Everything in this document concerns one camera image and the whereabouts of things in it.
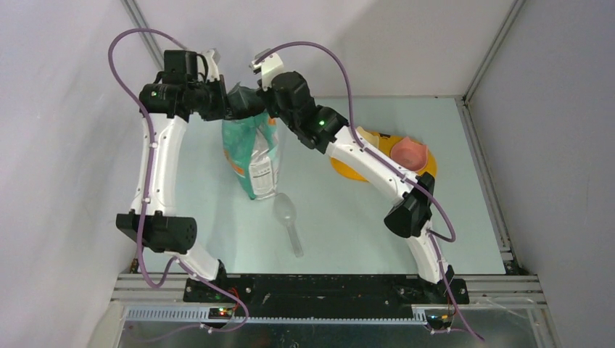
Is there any green pet food bag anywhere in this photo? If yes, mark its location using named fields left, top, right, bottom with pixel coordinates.
left=221, top=111, right=280, bottom=200

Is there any clear plastic scoop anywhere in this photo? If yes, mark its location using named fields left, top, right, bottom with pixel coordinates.
left=273, top=193, right=304, bottom=258

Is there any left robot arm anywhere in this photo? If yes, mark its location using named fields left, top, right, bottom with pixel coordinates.
left=116, top=49, right=231, bottom=302

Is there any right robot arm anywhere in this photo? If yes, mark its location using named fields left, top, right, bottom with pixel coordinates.
left=257, top=69, right=454, bottom=303

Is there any cream ceramic bowl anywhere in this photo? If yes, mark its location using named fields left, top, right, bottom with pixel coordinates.
left=356, top=126, right=379, bottom=148

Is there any yellow double bowl stand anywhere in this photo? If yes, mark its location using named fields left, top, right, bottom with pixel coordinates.
left=329, top=127, right=439, bottom=183

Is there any pink ceramic bowl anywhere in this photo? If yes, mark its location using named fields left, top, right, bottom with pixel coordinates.
left=390, top=137, right=428, bottom=172

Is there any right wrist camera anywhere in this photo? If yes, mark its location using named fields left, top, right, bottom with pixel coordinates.
left=249, top=49, right=285, bottom=91

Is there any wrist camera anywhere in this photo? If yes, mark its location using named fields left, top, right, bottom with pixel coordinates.
left=197, top=49, right=220, bottom=83
left=249, top=49, right=285, bottom=91

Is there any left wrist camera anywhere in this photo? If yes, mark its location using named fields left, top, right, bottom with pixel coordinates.
left=197, top=49, right=220, bottom=83

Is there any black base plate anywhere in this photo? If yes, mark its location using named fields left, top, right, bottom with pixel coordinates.
left=183, top=274, right=469, bottom=320

